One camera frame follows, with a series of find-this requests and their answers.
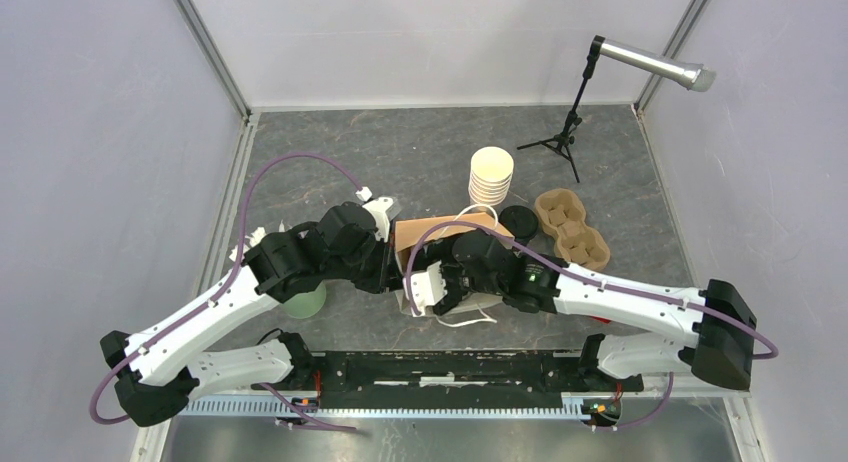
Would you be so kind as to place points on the silver cylindrical lamp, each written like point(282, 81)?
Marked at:
point(693, 77)

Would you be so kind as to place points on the white wrapped straws bundle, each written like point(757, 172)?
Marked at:
point(247, 242)

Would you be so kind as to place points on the green cup holder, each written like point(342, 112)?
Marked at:
point(306, 305)

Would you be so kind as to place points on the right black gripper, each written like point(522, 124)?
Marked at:
point(451, 299)

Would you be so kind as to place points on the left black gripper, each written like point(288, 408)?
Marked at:
point(388, 275)

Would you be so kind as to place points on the brown paper bag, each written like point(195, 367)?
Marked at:
point(411, 236)

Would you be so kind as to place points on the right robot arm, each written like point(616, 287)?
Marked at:
point(709, 331)

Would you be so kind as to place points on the stack of white paper cups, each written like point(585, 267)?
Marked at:
point(491, 170)

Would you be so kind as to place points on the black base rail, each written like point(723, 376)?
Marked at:
point(495, 379)

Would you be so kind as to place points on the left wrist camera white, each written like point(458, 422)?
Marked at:
point(383, 210)

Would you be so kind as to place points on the black coffee lid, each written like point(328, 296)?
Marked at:
point(521, 222)

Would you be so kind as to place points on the brown pulp cup carrier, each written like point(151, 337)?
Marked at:
point(562, 216)

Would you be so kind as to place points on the black tripod stand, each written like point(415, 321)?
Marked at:
point(560, 143)

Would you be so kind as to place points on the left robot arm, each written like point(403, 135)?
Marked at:
point(157, 372)

